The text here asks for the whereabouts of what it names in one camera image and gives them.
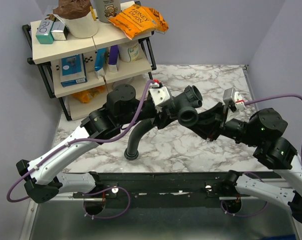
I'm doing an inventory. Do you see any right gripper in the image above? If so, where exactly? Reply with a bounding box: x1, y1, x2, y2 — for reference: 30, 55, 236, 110
182, 100, 260, 147

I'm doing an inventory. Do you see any grey tee pipe fitting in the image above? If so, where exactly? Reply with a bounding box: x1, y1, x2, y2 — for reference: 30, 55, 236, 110
173, 85, 203, 127

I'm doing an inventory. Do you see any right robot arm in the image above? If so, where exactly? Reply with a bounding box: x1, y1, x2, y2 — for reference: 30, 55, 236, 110
188, 103, 302, 224

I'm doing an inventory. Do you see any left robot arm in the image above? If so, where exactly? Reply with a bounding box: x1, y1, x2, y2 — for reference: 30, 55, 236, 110
17, 80, 175, 204

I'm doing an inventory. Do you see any grey white item lower shelf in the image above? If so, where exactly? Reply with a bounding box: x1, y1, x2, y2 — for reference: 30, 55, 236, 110
112, 77, 133, 89

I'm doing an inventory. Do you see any white yellow cup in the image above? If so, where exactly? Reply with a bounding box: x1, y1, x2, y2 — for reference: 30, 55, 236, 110
118, 40, 139, 63

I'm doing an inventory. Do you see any purple white tube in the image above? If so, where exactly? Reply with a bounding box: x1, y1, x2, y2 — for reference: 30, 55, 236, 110
108, 45, 119, 73

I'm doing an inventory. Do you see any orange snack bag lower shelf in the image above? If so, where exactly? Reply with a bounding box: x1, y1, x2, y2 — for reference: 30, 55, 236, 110
71, 85, 105, 104

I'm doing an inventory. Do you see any blue white tube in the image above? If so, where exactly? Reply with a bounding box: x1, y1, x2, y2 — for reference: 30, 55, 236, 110
94, 48, 107, 78

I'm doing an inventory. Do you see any beige black shelf rack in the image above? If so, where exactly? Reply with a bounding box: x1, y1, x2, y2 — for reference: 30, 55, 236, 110
22, 20, 156, 121

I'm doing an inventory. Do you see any orange honey dijon chip bag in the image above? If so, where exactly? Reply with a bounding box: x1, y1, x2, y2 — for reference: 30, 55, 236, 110
109, 4, 169, 40

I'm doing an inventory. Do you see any blue razor box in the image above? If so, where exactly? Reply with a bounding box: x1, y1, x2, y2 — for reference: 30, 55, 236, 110
60, 54, 87, 87

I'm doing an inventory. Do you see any white skull cup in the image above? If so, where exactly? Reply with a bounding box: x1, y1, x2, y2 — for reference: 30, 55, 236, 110
93, 0, 121, 23

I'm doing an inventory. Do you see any silver white box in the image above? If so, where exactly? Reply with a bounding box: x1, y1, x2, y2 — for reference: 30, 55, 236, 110
51, 21, 69, 41

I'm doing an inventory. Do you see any teal white box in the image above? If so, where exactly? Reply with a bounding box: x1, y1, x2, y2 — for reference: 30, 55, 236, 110
36, 19, 54, 45

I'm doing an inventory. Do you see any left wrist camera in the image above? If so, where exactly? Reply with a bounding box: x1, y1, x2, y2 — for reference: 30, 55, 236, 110
149, 86, 173, 112

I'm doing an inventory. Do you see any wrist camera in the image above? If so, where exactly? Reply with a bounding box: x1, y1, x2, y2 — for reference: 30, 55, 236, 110
149, 86, 173, 112
223, 87, 245, 122

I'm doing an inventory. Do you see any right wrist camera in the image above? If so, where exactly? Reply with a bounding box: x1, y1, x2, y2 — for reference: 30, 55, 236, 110
223, 87, 245, 122

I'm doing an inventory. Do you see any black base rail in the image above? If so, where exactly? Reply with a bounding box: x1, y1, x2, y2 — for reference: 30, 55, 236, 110
73, 172, 242, 213

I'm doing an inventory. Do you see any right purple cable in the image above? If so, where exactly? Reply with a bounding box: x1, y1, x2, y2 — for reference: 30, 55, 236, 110
220, 93, 302, 218

